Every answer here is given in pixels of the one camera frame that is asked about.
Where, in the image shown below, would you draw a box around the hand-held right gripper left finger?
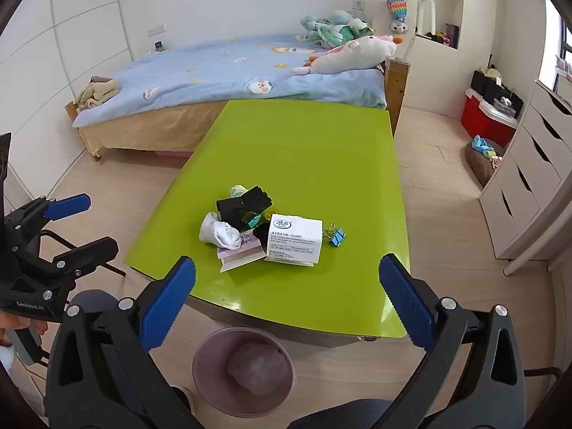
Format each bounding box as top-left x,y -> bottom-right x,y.
45,256 -> 206,429

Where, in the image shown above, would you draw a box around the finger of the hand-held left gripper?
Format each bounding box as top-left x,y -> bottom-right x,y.
53,237 -> 119,285
2,193 -> 92,251

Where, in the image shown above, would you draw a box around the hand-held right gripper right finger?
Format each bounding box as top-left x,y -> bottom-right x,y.
378,253 -> 528,429

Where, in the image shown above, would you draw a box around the pink and white paper box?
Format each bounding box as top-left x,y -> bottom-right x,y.
217,227 -> 265,273

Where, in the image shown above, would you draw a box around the white sock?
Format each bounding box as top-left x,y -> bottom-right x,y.
199,211 -> 244,251

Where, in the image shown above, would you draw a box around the pink waste bin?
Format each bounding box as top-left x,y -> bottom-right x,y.
192,326 -> 296,416

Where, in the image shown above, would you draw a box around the blue binder clip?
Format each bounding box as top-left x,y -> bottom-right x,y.
322,222 -> 348,247

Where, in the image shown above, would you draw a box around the white labelled cardboard box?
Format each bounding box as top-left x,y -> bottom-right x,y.
263,213 -> 324,268

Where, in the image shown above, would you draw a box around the person's left hand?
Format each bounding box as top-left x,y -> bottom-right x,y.
0,315 -> 49,347

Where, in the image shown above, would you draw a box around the black metal chair legs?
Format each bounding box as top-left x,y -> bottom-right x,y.
40,230 -> 128,278

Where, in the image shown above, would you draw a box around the person's left leg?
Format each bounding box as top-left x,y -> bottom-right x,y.
71,290 -> 130,322

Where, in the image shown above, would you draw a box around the crumpled clear plastic bag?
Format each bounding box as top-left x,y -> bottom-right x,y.
227,341 -> 290,396

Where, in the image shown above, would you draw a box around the beige folded blanket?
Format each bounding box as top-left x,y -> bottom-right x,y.
75,76 -> 121,110

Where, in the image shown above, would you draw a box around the white pipe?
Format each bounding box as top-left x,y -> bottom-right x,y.
504,250 -> 557,278

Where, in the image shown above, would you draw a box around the brown pet bed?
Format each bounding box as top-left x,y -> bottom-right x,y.
464,136 -> 508,188

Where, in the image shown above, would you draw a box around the white wardrobe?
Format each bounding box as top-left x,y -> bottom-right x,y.
0,0 -> 135,202

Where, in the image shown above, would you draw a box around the light blue soft toy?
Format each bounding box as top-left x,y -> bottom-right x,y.
470,135 -> 497,158

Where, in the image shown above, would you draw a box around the white drawer cabinet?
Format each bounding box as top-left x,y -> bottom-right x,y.
479,79 -> 572,260

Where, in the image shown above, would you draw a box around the red storage box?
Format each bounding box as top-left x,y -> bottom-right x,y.
460,89 -> 519,146

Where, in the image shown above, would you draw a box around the blue printed blanket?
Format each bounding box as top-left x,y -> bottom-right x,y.
71,33 -> 387,128

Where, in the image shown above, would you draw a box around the wooden bed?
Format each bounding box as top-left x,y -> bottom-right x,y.
65,58 -> 411,162

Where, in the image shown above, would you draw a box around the black storage bag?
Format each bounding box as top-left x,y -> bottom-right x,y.
470,69 -> 490,97
485,78 -> 524,119

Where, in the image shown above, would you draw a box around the white unicorn plush toy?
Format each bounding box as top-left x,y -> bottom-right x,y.
291,35 -> 398,77

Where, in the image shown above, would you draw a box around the green turtle plush toy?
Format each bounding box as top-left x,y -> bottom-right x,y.
318,24 -> 358,50

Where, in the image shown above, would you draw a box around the white arch ornament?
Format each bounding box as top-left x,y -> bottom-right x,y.
418,0 -> 436,35

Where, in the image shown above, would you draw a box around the white shelf unit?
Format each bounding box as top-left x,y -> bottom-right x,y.
409,0 -> 468,56

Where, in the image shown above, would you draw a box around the teal plush toy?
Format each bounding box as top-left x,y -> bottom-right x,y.
297,14 -> 334,44

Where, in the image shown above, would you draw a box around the window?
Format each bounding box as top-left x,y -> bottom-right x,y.
543,0 -> 572,81

